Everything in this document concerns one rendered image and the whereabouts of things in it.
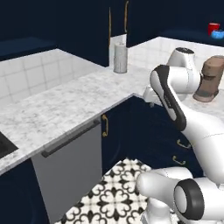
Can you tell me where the white paper towel roll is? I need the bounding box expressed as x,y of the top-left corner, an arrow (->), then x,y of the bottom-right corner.
113,42 -> 129,74

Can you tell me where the navy base cabinet door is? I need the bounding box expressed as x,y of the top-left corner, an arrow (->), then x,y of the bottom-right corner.
101,95 -> 136,176

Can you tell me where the navy drawer front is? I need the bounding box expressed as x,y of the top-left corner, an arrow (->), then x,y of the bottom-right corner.
132,97 -> 194,152
128,143 -> 205,179

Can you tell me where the gold drawer handle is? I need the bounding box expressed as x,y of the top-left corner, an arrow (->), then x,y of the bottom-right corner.
171,155 -> 186,166
176,138 -> 193,150

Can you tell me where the grey dishwasher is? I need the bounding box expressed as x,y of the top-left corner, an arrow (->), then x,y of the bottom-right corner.
31,117 -> 103,224

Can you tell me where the dark dishwasher handle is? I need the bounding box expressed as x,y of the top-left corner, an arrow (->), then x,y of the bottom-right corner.
40,118 -> 102,158

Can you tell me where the short gold cabinet handle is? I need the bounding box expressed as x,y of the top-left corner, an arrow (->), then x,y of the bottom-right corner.
101,114 -> 109,137

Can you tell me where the brown coffee machine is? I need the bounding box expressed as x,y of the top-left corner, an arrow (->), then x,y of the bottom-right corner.
192,55 -> 224,103

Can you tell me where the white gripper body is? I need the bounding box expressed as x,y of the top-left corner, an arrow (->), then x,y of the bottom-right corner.
142,85 -> 164,107

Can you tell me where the long gold cabinet handle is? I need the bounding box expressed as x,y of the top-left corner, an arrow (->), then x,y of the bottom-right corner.
123,0 -> 130,34
108,7 -> 113,47

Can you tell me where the blue bowl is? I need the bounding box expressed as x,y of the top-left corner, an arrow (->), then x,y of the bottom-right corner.
211,29 -> 224,40

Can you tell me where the narrow navy wall cabinet door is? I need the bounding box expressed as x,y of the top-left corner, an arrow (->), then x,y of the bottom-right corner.
109,0 -> 130,38

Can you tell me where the navy base cabinet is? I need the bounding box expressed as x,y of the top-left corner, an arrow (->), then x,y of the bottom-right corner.
0,158 -> 50,224

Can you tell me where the navy wall cabinet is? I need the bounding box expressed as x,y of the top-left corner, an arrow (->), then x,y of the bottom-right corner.
126,0 -> 224,48

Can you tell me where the red cup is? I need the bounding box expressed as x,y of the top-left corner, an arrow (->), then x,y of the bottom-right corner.
207,23 -> 221,37

